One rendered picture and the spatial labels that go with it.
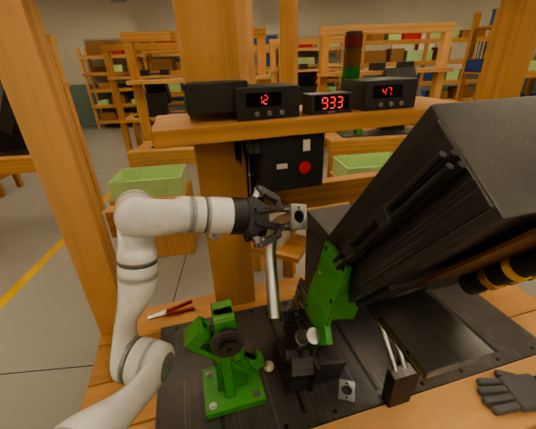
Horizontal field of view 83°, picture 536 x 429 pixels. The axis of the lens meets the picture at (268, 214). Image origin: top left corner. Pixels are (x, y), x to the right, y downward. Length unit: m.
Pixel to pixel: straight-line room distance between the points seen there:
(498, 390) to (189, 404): 0.77
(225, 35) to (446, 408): 1.05
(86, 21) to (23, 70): 10.58
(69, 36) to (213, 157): 10.89
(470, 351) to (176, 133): 0.77
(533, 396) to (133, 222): 0.99
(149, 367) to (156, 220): 0.28
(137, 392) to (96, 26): 11.02
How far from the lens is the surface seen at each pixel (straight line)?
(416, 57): 8.54
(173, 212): 0.55
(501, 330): 1.24
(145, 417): 0.97
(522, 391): 1.06
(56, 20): 11.79
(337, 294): 0.71
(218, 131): 0.73
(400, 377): 0.85
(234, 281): 1.08
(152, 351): 0.68
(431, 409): 0.96
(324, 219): 0.92
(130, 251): 0.58
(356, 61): 0.99
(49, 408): 2.32
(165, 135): 0.73
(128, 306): 0.62
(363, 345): 1.03
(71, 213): 0.96
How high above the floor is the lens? 1.67
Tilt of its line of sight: 27 degrees down
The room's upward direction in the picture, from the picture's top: 2 degrees counter-clockwise
